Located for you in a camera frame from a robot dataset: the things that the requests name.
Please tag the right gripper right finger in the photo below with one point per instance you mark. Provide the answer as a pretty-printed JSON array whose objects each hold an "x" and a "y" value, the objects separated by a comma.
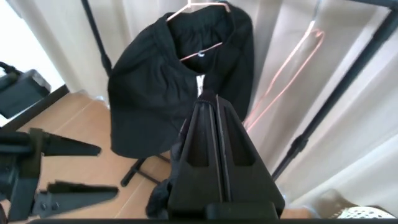
[{"x": 252, "y": 183}]

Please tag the pink clothes hanger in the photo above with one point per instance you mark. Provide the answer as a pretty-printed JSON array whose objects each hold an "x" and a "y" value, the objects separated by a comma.
[
  {"x": 318, "y": 32},
  {"x": 177, "y": 14}
]

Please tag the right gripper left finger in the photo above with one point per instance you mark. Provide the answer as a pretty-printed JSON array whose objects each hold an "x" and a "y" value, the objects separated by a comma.
[{"x": 192, "y": 183}]

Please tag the black clothes rack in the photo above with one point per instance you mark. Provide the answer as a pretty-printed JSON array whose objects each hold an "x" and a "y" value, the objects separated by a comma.
[{"x": 342, "y": 85}]

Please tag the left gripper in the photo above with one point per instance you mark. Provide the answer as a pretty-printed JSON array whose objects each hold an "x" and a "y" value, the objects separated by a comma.
[{"x": 18, "y": 168}]

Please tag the black shorts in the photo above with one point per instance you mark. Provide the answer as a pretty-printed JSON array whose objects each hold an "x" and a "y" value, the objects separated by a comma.
[{"x": 146, "y": 102}]

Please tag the white laundry basket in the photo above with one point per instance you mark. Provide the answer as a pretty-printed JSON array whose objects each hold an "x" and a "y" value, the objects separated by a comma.
[{"x": 363, "y": 213}]

